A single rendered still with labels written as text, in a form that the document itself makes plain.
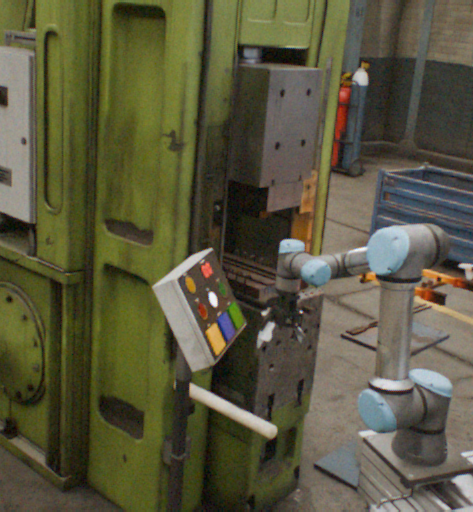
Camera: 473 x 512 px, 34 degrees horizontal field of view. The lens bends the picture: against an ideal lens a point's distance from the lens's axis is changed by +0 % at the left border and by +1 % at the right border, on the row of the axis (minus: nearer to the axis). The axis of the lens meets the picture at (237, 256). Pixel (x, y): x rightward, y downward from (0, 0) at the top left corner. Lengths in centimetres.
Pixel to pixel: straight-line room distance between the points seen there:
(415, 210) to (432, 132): 518
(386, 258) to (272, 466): 158
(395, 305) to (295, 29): 130
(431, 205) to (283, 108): 413
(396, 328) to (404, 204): 491
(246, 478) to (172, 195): 118
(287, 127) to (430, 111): 924
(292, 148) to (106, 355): 110
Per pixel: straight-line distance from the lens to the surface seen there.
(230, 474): 314
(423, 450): 216
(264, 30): 276
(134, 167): 277
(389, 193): 690
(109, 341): 305
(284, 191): 275
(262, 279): 285
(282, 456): 332
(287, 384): 303
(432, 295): 307
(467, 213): 652
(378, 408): 200
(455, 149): 1162
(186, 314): 219
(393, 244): 187
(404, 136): 1218
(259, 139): 262
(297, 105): 272
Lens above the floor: 193
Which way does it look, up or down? 18 degrees down
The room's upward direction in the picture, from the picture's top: 5 degrees clockwise
